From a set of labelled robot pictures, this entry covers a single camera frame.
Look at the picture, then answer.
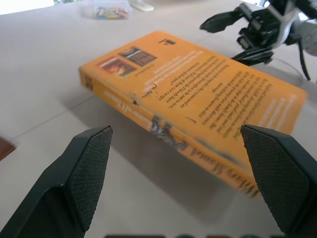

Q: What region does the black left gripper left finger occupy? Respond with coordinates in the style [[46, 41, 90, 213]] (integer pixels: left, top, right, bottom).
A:
[[0, 125, 114, 238]]

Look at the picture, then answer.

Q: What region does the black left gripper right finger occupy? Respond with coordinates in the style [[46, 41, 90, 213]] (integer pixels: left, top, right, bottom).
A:
[[240, 124, 317, 238]]

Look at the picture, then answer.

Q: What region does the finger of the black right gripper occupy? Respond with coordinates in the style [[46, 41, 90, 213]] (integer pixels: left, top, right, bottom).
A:
[[230, 47, 274, 66], [199, 10, 245, 32]]

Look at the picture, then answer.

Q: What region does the orange paperback book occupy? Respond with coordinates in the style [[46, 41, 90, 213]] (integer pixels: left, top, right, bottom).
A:
[[78, 31, 309, 199]]

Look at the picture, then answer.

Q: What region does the brown wooden bookshelf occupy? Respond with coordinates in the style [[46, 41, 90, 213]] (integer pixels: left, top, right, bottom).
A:
[[0, 136, 17, 162]]

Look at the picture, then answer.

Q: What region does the white flat object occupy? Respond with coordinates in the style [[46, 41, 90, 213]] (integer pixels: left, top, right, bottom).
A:
[[129, 0, 155, 12]]

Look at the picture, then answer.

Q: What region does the clear box of colourful pieces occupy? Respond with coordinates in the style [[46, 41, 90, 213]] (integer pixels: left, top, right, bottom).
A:
[[82, 0, 133, 21]]

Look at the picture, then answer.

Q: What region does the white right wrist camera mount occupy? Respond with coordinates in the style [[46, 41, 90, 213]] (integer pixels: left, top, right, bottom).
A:
[[266, 0, 302, 49]]

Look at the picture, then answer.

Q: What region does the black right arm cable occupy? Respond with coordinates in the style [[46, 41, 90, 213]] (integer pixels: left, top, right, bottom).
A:
[[297, 41, 312, 81]]

